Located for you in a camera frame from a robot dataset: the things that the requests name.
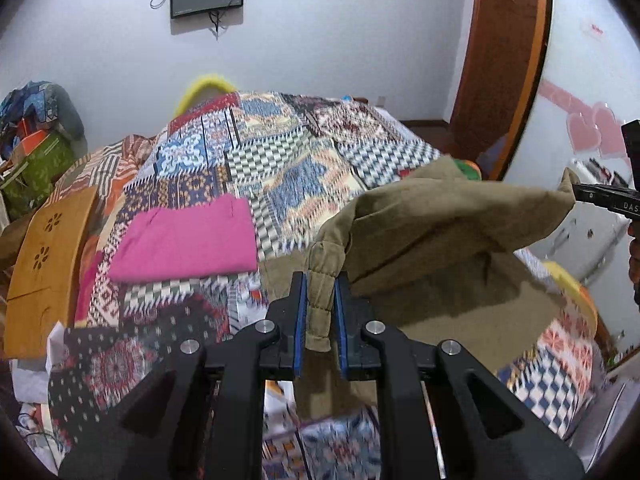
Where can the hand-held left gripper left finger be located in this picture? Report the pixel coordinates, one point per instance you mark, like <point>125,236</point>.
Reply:
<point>299,330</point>

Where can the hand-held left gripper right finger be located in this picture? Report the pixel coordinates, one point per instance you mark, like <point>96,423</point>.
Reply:
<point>341,330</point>

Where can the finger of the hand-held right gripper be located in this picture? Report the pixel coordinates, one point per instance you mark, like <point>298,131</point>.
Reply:
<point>631,152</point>
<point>607,200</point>

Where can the olive green pants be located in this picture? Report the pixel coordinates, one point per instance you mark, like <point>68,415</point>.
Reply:
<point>440,220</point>

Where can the person's right hand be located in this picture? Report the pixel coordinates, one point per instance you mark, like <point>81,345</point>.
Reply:
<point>635,265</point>

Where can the white cabinet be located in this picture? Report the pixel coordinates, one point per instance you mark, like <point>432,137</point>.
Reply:
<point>590,240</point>

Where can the yellow plastic basin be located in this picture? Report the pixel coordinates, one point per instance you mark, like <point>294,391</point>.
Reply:
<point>575,287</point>

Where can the green and orange toy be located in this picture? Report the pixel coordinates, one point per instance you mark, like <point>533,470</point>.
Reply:
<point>470,169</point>

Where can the folded pink cloth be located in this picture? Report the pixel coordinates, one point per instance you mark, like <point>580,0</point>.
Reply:
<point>185,240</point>

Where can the brown wooden door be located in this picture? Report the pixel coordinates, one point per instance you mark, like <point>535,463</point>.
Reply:
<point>500,60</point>

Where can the patchwork patterned blanket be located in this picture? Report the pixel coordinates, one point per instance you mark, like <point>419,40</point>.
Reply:
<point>280,160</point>

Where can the orange striped cloth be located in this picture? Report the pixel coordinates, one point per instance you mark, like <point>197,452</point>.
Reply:
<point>115,157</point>

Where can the wooden lap table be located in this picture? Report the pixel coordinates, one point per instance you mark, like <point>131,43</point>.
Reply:
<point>47,270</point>

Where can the yellow hoop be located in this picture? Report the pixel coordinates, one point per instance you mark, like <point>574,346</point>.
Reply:
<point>200,85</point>

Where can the dark grey pillow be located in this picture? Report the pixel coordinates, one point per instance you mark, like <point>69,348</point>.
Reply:
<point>67,110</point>

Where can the orange box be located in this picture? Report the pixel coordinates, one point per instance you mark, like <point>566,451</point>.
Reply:
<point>31,141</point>

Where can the blue patterned bag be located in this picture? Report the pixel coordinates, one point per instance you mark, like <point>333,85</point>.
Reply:
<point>27,102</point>

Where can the pink heart wall sticker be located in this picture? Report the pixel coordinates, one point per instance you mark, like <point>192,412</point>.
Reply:
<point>611,130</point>
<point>584,132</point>

